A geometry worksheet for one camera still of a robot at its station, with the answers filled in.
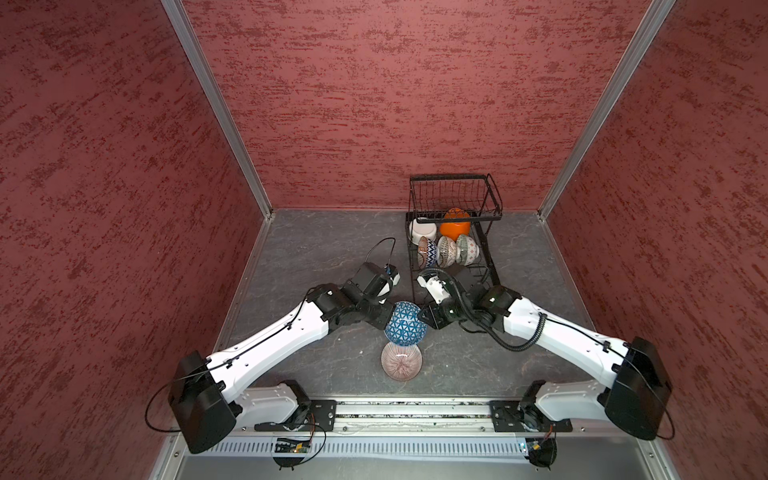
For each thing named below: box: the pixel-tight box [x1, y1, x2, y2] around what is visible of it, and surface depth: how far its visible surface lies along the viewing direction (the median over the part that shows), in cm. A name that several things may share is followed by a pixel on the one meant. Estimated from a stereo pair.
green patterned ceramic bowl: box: [456, 234, 480, 266], surface depth 99 cm
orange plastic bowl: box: [440, 207, 471, 241], surface depth 109 cm
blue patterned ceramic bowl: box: [384, 301, 428, 346], surface depth 80 cm
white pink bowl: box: [409, 220, 437, 246], surface depth 108 cm
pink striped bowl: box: [381, 341, 423, 382], surface depth 83 cm
